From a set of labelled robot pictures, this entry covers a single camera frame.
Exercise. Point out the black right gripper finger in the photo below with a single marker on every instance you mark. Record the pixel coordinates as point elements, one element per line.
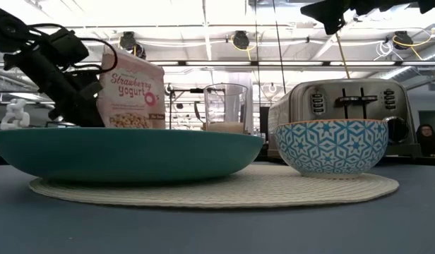
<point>330,14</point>

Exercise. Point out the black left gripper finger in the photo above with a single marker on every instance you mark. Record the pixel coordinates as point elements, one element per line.
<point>83,106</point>

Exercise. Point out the pink strawberry yogurt cereal box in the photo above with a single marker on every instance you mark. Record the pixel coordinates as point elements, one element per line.
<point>132,98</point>

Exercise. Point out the white robot figure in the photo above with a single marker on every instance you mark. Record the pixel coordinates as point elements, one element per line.
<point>14,114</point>

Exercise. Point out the teal round plate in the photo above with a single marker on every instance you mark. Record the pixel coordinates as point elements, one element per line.
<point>125,155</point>

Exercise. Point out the stainless steel four-slot toaster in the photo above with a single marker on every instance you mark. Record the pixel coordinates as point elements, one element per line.
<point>302,106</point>

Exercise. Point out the black metal stand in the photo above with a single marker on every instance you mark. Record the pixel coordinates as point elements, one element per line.
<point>197,90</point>

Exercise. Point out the blue white patterned bowl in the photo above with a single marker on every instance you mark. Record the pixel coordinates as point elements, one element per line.
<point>332,148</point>

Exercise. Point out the clear glass tumbler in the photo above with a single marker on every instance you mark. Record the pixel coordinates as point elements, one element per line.
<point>225,102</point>

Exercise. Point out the person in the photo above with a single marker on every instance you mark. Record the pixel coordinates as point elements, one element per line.
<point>428,139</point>

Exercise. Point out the white woven round placemat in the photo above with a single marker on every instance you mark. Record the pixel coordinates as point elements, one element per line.
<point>238,192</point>

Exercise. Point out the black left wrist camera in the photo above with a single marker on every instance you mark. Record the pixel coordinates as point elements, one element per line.
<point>67,47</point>

